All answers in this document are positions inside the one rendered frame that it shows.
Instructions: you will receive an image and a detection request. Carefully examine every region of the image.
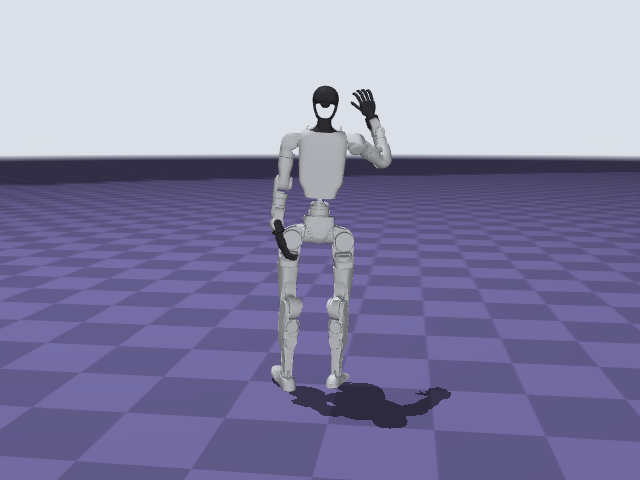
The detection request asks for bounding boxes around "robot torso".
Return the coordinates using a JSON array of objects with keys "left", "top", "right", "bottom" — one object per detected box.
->
[{"left": 298, "top": 124, "right": 347, "bottom": 244}]

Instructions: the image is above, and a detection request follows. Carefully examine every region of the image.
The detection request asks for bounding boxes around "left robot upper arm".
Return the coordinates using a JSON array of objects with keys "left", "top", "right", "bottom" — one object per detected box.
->
[{"left": 277, "top": 132, "right": 301, "bottom": 191}]

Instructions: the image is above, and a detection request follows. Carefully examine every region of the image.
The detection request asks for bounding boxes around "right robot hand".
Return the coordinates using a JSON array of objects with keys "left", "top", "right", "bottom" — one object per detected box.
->
[{"left": 351, "top": 89, "right": 380, "bottom": 130}]

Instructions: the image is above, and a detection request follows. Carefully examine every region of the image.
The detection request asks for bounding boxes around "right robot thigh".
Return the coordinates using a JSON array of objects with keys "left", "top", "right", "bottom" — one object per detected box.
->
[{"left": 326, "top": 225, "right": 355, "bottom": 319}]

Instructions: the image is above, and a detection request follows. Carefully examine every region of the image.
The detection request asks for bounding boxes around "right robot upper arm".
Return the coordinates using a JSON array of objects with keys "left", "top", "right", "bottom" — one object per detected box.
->
[{"left": 346, "top": 133, "right": 391, "bottom": 169}]

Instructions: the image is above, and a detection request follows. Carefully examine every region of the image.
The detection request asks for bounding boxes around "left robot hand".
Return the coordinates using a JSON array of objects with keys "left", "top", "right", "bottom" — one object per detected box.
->
[{"left": 272, "top": 219, "right": 298, "bottom": 261}]

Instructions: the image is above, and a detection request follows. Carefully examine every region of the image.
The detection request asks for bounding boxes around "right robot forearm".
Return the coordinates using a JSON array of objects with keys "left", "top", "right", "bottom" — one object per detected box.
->
[{"left": 369, "top": 117, "right": 392, "bottom": 163}]

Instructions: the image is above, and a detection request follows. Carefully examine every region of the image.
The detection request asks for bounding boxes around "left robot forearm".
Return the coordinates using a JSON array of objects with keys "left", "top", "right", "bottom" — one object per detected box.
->
[{"left": 269, "top": 175, "right": 288, "bottom": 231}]

